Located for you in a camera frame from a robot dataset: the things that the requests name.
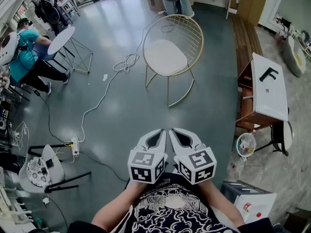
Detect blue chair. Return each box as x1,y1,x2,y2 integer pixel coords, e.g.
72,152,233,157
33,41,70,71

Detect white power strip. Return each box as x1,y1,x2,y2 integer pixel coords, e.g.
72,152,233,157
70,136,80,157

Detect clear trash bin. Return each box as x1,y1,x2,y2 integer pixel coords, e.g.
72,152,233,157
236,133,257,158

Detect person's right forearm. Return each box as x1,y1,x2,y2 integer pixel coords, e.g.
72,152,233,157
198,180,245,228

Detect large cardboard panel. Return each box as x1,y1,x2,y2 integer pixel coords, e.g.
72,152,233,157
237,0,268,26

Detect grey crate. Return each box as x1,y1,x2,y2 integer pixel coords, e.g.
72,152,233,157
220,180,273,203

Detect person's black printed shirt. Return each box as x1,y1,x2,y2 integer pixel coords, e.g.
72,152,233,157
68,172,275,233

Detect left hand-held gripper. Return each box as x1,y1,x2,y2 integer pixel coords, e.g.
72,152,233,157
127,129,169,184

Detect red-capped plastic bottle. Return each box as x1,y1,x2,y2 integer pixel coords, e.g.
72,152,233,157
242,202,263,218

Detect white desk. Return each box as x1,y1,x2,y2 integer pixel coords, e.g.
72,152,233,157
58,0,80,25

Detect grey chair black legs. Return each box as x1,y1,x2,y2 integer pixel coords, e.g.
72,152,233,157
18,143,92,194

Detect white box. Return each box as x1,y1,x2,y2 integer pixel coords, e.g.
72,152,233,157
233,192,277,224

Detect gold wire chair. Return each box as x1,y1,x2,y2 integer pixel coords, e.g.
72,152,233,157
142,14,204,108

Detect black faucet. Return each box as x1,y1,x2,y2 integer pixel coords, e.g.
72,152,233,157
259,67,279,83

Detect wooden cabinet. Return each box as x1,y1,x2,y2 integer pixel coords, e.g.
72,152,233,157
235,58,284,132

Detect long black floor cable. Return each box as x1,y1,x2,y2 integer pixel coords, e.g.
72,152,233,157
34,89,129,182

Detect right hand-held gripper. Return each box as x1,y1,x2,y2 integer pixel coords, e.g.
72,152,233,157
169,128,217,185

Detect clear plastic bottle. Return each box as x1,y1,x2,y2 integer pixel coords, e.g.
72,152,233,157
228,154,246,177

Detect black stool white seat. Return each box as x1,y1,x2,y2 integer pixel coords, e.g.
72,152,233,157
255,120,294,157

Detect wooden slatted bench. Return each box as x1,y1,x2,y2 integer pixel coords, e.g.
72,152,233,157
230,13,264,79

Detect black white patterned seat pad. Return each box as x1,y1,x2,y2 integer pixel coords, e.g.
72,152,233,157
26,156,52,188

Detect white power cable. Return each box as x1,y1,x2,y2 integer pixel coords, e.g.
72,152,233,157
81,13,162,143

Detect yellow cable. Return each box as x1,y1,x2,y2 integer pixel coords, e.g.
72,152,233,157
55,141,75,164

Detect person's left forearm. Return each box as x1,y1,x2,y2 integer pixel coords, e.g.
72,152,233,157
91,180,146,231

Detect white round table gold base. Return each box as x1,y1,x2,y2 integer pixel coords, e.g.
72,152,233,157
47,26,93,74

